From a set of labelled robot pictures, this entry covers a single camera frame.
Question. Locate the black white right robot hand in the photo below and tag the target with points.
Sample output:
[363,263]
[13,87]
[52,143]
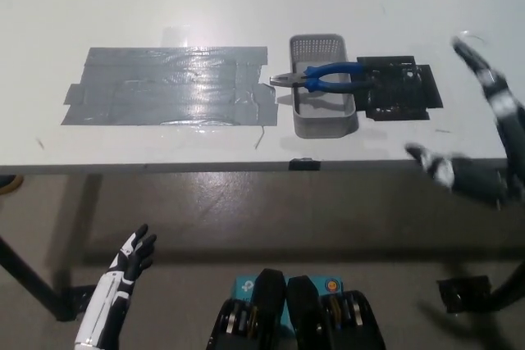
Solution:
[476,178]

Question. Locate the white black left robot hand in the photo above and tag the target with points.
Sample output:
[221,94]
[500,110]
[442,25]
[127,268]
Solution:
[104,305]

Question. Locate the grey perforated plastic container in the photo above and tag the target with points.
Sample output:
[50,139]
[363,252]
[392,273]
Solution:
[322,122]

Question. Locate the black robot torso teal top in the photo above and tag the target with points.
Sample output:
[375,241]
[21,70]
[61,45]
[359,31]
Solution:
[303,317]

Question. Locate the black table leg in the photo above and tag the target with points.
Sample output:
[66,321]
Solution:
[30,280]
[510,290]

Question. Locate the grey duct tape patch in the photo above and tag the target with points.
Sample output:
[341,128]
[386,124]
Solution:
[164,87]

